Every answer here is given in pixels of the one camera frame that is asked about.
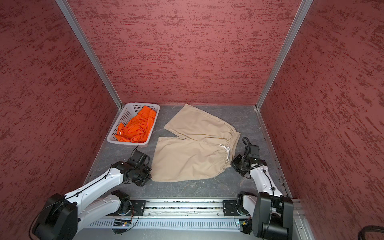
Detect beige drawstring shorts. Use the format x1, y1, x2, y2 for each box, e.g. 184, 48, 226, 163
151, 104, 241, 183

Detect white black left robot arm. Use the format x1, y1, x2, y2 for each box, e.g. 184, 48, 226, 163
29, 160, 151, 240

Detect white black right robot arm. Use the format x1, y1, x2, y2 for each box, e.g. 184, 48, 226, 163
231, 155, 294, 240

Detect orange shorts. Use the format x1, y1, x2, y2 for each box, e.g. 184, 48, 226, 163
115, 106, 157, 143

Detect left small circuit board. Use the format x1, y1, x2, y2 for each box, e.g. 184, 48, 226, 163
113, 219, 132, 228

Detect white plastic laundry basket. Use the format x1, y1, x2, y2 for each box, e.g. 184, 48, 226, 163
107, 103, 161, 148

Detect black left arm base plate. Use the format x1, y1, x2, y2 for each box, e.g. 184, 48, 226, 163
118, 200, 147, 217

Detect aluminium front rail frame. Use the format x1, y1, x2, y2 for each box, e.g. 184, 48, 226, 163
98, 197, 304, 219

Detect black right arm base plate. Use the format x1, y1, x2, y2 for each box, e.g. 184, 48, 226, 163
223, 200, 248, 217

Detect white slotted cable duct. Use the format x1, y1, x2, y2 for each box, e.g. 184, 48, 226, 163
86, 218, 240, 232

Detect black cable bottom right corner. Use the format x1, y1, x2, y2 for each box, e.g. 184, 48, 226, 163
357, 225, 384, 240

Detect aluminium left corner post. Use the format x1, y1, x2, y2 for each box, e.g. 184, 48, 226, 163
56, 0, 124, 110

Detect aluminium corner post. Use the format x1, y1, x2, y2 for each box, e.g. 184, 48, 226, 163
56, 0, 124, 110
255, 0, 313, 111

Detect aluminium right corner post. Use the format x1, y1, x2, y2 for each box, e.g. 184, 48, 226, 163
255, 0, 313, 111

